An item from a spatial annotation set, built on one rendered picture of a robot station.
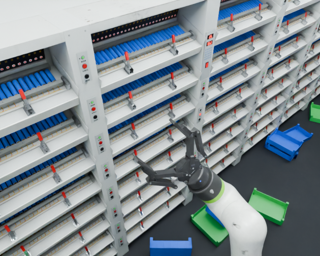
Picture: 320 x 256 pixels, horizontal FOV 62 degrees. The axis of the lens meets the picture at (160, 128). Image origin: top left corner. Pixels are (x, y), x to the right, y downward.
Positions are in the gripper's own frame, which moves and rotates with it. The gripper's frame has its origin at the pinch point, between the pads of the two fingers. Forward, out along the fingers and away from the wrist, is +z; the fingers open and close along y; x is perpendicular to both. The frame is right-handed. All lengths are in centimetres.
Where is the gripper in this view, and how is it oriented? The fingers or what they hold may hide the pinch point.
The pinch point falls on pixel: (156, 141)
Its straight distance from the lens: 70.0
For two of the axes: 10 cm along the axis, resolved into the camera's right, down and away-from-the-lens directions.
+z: -6.2, -5.7, -5.3
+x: 3.8, 3.8, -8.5
